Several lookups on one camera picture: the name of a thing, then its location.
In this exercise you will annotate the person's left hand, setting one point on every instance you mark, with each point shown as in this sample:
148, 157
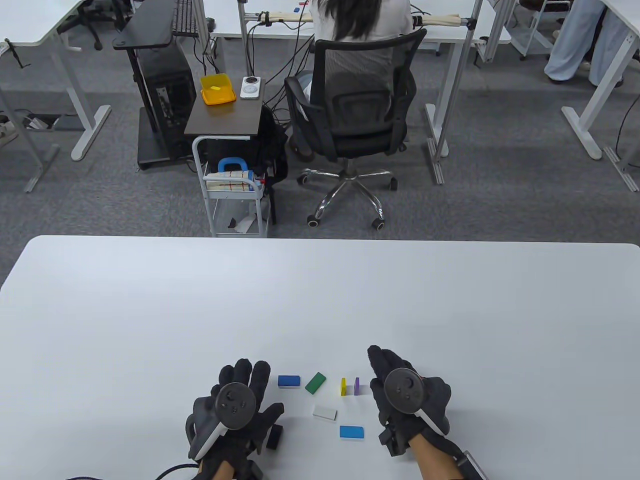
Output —
242, 370

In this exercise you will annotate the person's right hand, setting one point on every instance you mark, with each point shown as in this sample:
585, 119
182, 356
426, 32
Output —
380, 360

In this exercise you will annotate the green domino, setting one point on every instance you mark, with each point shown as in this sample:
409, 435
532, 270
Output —
315, 383

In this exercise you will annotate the white domino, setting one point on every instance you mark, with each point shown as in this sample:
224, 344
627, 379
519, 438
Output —
325, 412

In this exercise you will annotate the black domino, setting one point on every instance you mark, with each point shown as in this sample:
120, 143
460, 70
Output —
275, 439

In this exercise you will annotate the light blue domino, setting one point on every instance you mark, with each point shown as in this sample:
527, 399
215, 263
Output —
351, 431

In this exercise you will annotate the person's right forearm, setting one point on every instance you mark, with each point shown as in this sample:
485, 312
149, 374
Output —
435, 460

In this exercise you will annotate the black forearm battery pack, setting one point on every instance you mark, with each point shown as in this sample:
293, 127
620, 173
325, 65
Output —
472, 467

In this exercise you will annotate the person's left forearm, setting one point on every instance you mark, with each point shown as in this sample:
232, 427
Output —
222, 472

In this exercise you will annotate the black rolling stand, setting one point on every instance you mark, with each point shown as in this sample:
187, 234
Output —
145, 25

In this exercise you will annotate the black white handheld controller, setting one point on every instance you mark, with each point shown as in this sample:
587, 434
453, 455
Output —
404, 391
235, 407

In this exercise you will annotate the white utility cart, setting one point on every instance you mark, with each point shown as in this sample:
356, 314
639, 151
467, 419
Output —
235, 195

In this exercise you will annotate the black backpack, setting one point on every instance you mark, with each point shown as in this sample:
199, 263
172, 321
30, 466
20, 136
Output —
275, 145

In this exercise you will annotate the black mesh office chair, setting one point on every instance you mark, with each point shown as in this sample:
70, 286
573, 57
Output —
360, 125

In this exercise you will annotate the brown side table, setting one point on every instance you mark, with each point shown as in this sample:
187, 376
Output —
222, 117

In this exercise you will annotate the yellow orange plastic container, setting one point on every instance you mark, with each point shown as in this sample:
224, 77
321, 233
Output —
217, 95

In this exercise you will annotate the white flat device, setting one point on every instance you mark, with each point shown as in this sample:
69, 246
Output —
250, 90

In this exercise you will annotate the black computer tower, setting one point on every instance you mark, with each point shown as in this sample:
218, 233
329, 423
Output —
165, 100

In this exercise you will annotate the floor socket box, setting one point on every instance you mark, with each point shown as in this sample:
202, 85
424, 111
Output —
65, 122

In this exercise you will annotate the white desk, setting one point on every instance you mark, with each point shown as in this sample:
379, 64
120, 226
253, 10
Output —
30, 20
450, 34
597, 100

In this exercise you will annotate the beige rolled bundle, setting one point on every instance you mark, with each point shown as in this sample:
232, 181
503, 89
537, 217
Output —
280, 16
440, 20

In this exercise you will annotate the black keyboard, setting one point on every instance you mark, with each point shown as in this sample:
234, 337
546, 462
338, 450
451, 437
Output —
184, 17

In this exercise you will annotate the black swivel chair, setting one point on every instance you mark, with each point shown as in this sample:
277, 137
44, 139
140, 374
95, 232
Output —
90, 17

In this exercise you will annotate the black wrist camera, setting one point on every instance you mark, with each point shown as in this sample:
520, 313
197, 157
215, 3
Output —
392, 440
252, 470

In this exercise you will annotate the grey metal frame leg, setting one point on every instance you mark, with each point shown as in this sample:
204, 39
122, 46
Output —
42, 169
622, 170

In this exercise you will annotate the aluminium frame post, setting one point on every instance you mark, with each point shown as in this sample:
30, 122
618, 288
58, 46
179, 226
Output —
459, 75
244, 40

